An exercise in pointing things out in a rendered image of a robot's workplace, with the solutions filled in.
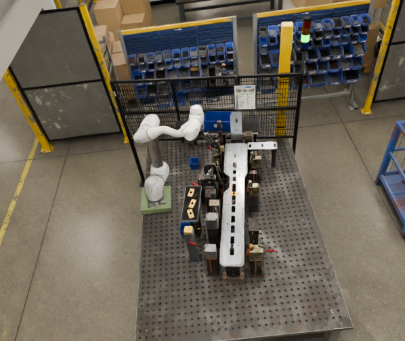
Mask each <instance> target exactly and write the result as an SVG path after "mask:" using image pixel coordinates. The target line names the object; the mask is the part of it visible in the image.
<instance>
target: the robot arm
mask: <svg viewBox="0 0 405 341"><path fill-rule="evenodd" d="M159 123H160V121H159V118H158V116H157V115H155V114H149V115H147V117H145V119H144V120H143V121H142V123H141V125H140V128H139V129H138V131H137V132H136V133H135V135H134V136H133V139H134V141H135V142H136V143H147V142H148V146H149V150H150V155H151V159H152V164H151V172H150V174H151V175H150V177H148V178H147V179H146V181H145V183H144V187H145V192H146V197H147V201H148V207H149V208H150V207H152V206H156V208H158V205H160V204H166V201H165V197H164V193H163V192H164V191H163V187H164V184H165V181H166V180H167V177H168V175H169V166H168V164H167V163H166V162H163V159H162V155H161V149H160V144H159V140H158V136H159V135H162V134H168V135H170V136H173V137H184V138H185V139H186V140H188V143H190V144H191V146H192V149H194V143H193V141H194V140H195V139H197V138H203V139H205V140H206V141H208V142H209V149H210V148H211V146H210V145H211V142H212V143H213V139H212V138H211V136H210V135H209V133H208V132H206V133H204V113H203V109H202V108H201V106H199V105H194V106H192V107H191V108H190V115H189V120H188V122H186V123H185V124H183V125H182V126H181V129H179V130H175V129H172V128H170V127H167V126H159ZM205 135H206V136H207V137H208V138H207V137H206V136H205Z"/></svg>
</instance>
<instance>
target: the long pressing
mask: <svg viewBox="0 0 405 341"><path fill-rule="evenodd" d="M242 150H243V151H242ZM234 156H236V157H234ZM234 162H235V163H236V167H233V163H234ZM233 171H236V174H233ZM223 173H224V174H225V175H226V176H228V177H229V178H230V186H229V189H227V190H226V191H225V192H224V193H223V208H222V220H221V243H220V255H219V263H220V265H221V266H223V267H241V266H243V265H244V178H245V177H246V175H247V173H248V160H247V144H246V143H227V144H225V152H224V164H223ZM233 177H236V181H233ZM233 184H236V192H238V196H236V203H235V205H233V204H232V196H229V192H232V185H233ZM239 204H240V205H239ZM232 206H235V212H232ZM232 216H235V222H234V223H232V222H231V219H232ZM231 226H235V228H234V233H231ZM231 236H234V244H233V245H234V247H232V248H234V255H230V248H231V243H230V238H231ZM226 245H227V246H226Z"/></svg>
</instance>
